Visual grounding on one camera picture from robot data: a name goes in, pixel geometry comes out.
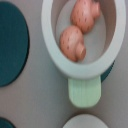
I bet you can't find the pink pot lid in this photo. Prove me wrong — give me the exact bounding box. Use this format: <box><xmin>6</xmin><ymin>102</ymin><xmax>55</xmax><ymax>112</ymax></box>
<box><xmin>63</xmin><ymin>114</ymin><xmax>109</xmax><ymax>128</ymax></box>

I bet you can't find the pink strawberry toy upper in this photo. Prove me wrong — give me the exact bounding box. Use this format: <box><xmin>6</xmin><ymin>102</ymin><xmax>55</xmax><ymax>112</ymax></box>
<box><xmin>70</xmin><ymin>0</ymin><xmax>101</xmax><ymax>33</ymax></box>

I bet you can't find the pink strawberry toy lower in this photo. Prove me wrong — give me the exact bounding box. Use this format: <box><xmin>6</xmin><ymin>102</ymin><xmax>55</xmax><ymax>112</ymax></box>
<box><xmin>60</xmin><ymin>25</ymin><xmax>86</xmax><ymax>62</ymax></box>

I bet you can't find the pink strawberry toy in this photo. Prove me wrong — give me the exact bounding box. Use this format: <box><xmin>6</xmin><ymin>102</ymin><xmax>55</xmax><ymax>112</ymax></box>
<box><xmin>60</xmin><ymin>25</ymin><xmax>86</xmax><ymax>62</ymax></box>
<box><xmin>70</xmin><ymin>0</ymin><xmax>101</xmax><ymax>33</ymax></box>

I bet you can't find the pink toy stove board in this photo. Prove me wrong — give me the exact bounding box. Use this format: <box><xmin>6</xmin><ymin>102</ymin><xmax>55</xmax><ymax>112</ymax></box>
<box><xmin>0</xmin><ymin>0</ymin><xmax>128</xmax><ymax>128</ymax></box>

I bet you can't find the pink pot with handles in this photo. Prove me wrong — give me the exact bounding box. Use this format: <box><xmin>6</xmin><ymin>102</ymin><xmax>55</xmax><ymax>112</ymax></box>
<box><xmin>41</xmin><ymin>0</ymin><xmax>126</xmax><ymax>108</ymax></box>

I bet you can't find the black burner bottom right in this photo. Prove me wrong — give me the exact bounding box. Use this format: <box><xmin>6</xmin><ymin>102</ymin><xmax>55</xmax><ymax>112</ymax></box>
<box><xmin>0</xmin><ymin>118</ymin><xmax>15</xmax><ymax>128</ymax></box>

